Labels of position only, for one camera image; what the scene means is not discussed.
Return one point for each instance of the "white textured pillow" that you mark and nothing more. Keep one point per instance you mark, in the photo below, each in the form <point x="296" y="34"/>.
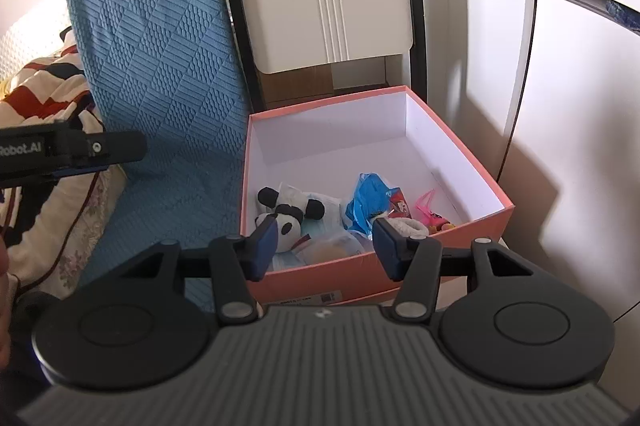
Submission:
<point x="25" y="51"/>

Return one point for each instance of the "blue snack packet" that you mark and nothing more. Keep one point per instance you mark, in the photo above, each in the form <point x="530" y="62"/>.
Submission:
<point x="367" y="201"/>

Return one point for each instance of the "white paper tissue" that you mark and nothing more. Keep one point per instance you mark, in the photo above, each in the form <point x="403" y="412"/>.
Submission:
<point x="412" y="226"/>

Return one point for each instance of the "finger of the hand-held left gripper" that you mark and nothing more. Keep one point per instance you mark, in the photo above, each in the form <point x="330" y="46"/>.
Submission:
<point x="120" y="146"/>

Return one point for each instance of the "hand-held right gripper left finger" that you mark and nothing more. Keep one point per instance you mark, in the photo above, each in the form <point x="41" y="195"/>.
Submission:
<point x="265" y="246"/>

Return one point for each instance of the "red white printed blanket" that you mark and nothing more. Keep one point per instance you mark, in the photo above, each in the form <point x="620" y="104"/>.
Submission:
<point x="45" y="86"/>

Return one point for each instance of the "round white folding table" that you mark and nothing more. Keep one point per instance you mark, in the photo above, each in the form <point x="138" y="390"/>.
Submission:
<point x="575" y="106"/>

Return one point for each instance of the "light blue face mask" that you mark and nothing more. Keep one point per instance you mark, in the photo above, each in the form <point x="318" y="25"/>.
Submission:
<point x="327" y="206"/>

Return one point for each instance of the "panda plush toy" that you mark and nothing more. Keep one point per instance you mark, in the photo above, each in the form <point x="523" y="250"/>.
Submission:
<point x="290" y="221"/>

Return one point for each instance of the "blue textured cushion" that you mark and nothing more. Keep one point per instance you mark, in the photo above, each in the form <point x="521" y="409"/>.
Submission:
<point x="160" y="56"/>

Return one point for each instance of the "cream floral quilt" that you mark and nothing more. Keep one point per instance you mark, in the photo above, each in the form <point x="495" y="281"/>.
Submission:
<point x="60" y="226"/>

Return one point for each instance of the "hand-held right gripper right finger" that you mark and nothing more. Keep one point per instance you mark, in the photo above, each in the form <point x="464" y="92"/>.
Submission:
<point x="385" y="251"/>

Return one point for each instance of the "pink cardboard box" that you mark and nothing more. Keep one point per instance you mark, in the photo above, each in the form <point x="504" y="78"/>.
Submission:
<point x="350" y="126"/>

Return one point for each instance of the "clear bag with beige puff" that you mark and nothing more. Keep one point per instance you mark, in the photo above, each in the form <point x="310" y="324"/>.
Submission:
<point x="325" y="251"/>

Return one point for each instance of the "pink mesh bag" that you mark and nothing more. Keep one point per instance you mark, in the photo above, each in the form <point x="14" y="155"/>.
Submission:
<point x="425" y="206"/>

